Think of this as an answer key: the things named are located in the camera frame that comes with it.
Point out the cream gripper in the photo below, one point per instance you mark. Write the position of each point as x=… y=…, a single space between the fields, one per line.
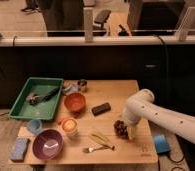
x=131 y=130

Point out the dark red grape bunch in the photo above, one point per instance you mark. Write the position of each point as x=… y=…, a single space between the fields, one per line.
x=120 y=129

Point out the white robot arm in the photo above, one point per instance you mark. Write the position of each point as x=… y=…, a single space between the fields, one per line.
x=141 y=105

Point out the red bowl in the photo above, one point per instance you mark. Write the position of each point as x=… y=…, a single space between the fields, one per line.
x=75 y=102

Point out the purple bowl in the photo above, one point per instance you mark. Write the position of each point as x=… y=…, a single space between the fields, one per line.
x=47 y=145

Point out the black rectangular block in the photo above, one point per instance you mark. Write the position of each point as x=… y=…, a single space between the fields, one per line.
x=101 y=109

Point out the silver fork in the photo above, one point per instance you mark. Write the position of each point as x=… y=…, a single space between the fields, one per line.
x=92 y=149

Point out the wooden board table top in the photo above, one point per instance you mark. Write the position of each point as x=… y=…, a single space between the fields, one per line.
x=115 y=92

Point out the orange cup with yellow inside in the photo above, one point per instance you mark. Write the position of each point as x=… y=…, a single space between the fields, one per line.
x=70 y=127

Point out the metal can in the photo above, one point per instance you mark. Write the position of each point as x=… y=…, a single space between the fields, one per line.
x=82 y=85

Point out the blue grey cloth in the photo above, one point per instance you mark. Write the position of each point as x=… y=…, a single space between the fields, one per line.
x=72 y=88

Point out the small light blue cup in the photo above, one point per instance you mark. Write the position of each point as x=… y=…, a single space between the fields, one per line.
x=34 y=126

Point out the green plastic tray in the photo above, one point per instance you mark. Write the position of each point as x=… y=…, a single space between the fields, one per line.
x=45 y=110

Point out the dark tool in tray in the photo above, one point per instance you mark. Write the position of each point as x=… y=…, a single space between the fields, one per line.
x=34 y=99

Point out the blue sponge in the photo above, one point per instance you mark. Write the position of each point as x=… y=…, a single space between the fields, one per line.
x=19 y=149

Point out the black office chair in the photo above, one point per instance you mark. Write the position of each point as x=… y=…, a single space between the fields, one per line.
x=99 y=21

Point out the white horizontal rail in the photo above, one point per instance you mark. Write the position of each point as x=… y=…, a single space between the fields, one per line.
x=96 y=41

